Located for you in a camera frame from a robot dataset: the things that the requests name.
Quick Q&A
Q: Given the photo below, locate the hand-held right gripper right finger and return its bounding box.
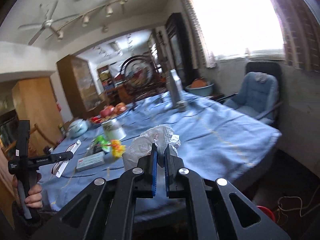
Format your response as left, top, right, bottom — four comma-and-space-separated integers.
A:
164, 145, 292, 240

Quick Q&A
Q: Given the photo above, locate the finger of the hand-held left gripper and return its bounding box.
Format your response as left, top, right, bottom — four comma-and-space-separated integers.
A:
50, 151, 74, 161

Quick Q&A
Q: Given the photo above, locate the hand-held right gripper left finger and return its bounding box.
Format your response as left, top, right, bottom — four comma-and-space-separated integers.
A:
32, 142, 158, 240

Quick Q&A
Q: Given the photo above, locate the white tissue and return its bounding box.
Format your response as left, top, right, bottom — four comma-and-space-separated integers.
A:
122, 124, 182, 173

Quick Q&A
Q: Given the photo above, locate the person's left hand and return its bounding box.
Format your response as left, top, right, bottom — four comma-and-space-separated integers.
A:
24, 174, 43, 208

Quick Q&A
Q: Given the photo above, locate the carved wooden armchair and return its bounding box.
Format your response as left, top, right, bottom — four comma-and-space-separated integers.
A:
1, 123, 59, 159

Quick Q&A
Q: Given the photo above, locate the dark display cabinet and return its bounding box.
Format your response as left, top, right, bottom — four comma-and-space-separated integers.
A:
0, 110, 19, 151

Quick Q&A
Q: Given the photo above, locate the pale green medicine box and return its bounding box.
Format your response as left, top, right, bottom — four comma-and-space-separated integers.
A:
76, 152, 106, 172

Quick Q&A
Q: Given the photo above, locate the celadon lidded jar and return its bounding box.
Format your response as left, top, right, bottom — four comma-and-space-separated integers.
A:
68, 119, 89, 139

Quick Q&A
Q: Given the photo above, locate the green plastic wrapper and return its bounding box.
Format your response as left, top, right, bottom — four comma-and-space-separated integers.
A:
91, 135, 113, 153

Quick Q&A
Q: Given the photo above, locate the light wooden wardrobe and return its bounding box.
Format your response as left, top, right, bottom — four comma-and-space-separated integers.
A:
12, 77, 66, 153

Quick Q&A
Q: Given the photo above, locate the white printed paper cup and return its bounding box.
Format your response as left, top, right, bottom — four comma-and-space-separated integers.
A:
102, 119, 127, 141

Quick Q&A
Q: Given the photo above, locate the blue tablecloth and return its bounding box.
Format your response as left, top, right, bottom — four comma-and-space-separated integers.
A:
37, 90, 283, 218

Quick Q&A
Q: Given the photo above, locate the red apple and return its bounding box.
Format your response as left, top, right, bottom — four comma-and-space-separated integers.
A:
100, 106, 116, 118

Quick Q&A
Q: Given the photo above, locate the fruit plate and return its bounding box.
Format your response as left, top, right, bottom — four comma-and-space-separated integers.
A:
89, 106, 133, 126

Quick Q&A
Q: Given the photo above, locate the glass-door wooden cabinet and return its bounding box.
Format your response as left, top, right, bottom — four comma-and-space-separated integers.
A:
56, 55, 106, 113

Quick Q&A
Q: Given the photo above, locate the orange-red fruit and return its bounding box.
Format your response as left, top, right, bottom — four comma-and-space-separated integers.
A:
114, 102, 128, 114

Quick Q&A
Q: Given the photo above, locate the dark dining table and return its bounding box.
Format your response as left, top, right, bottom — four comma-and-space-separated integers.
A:
132, 140, 282, 230

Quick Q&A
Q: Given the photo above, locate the steel thermos bottle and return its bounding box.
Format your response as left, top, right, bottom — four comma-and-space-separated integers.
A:
168, 69, 184, 109

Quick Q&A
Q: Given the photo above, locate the green plastic basin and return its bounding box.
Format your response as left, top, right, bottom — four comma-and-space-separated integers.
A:
185, 81, 214, 97

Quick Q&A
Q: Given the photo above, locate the round embroidered table screen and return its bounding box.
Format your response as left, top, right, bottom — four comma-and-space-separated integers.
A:
121, 56, 163, 111

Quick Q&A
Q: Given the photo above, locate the orange plastic basin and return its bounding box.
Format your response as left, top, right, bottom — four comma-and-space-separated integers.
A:
191, 77, 209, 87

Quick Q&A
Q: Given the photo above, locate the red plastic bin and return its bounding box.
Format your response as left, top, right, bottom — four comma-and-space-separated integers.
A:
255, 205, 277, 223

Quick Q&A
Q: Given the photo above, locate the blue chair cushion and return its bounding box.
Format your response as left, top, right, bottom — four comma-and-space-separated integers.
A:
224, 72, 279, 121

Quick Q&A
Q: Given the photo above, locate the tall dark cabinet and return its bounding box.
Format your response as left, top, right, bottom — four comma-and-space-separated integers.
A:
165, 12, 193, 81

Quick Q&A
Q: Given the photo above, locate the white ceiling fan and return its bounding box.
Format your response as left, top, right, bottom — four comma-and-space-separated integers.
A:
18, 0, 80, 46

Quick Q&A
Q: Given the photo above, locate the small white cloth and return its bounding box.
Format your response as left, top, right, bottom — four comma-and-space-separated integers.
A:
255, 72, 269, 83

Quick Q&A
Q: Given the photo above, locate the black chair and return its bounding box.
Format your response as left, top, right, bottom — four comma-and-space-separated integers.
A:
224, 61, 283, 128

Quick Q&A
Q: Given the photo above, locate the checked window curtain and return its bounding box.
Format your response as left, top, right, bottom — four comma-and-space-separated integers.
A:
175, 0, 218, 69
260, 0, 320, 73

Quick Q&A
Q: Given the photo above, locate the ceiling track light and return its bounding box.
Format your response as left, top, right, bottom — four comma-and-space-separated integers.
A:
45, 0, 129, 42

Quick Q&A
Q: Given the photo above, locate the white floor cable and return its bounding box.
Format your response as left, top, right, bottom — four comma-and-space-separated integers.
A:
277, 195, 320, 218

